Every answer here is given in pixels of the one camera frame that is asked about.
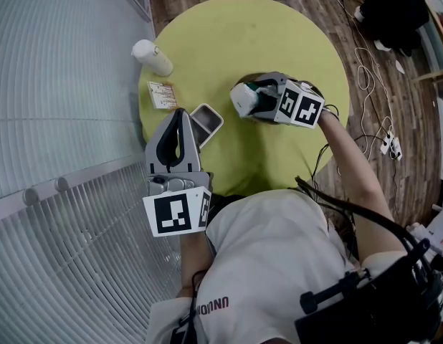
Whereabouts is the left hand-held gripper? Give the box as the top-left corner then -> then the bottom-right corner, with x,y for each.
142,108 -> 213,238

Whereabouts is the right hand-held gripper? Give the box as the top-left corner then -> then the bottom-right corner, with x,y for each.
236,72 -> 326,130

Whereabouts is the white green tissues pack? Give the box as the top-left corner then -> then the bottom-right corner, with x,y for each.
229,80 -> 280,118

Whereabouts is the white box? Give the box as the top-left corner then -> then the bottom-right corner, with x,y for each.
189,102 -> 225,150

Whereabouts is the person's right forearm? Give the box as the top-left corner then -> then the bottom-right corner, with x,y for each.
316,110 -> 409,256

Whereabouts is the person's left forearm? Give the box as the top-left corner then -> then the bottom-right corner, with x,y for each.
179,231 -> 214,295

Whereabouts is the printed paper card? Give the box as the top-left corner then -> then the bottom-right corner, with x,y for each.
146,80 -> 178,110

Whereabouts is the white bottle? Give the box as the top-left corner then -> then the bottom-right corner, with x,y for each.
131,39 -> 174,77

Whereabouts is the white power strip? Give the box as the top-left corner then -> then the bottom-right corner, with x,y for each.
390,136 -> 404,161
380,131 -> 394,156

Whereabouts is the person's white shirt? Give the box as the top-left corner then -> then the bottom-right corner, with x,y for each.
146,188 -> 416,344

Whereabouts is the wooden shelf unit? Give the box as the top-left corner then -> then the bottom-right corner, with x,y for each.
411,0 -> 443,85

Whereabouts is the black body harness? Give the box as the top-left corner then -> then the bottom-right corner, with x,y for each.
295,238 -> 443,344

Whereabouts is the white floor cable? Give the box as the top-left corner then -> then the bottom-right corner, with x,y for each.
314,0 -> 396,164

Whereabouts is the black harness strap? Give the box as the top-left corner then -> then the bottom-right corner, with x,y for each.
295,176 -> 432,261

